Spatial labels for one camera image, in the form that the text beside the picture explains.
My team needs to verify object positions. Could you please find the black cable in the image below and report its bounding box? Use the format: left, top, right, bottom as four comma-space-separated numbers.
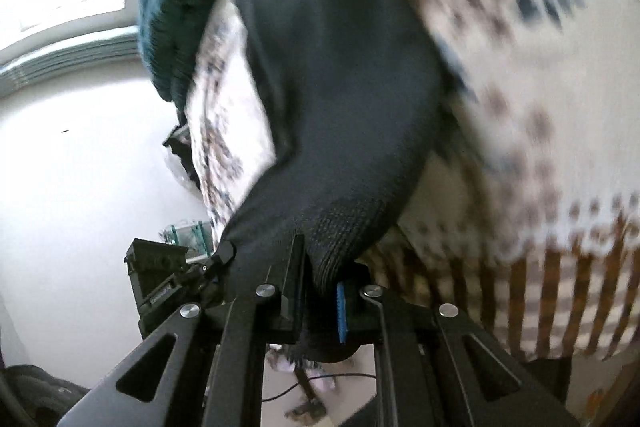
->
262, 372, 377, 404

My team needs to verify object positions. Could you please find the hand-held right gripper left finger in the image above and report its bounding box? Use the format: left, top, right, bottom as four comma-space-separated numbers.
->
57, 234, 306, 427

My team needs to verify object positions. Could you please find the black cloth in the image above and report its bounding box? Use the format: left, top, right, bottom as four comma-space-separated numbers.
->
164, 124, 197, 184

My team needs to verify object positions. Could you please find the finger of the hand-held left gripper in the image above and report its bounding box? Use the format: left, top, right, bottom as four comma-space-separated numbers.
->
202, 241, 236, 280

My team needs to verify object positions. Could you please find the folded teal quilt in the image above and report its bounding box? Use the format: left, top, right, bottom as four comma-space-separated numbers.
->
139, 0, 223, 102

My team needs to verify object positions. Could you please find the teal rack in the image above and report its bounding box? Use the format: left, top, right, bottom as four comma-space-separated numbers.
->
165, 219, 212, 250

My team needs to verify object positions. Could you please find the bed with floral sheet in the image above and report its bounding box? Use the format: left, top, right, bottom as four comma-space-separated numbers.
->
187, 0, 640, 358

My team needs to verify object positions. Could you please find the dark striped sweater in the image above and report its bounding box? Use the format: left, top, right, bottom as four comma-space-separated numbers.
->
220, 0, 446, 363

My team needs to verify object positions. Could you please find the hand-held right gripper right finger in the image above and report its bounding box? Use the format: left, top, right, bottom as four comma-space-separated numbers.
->
335, 263, 581, 427

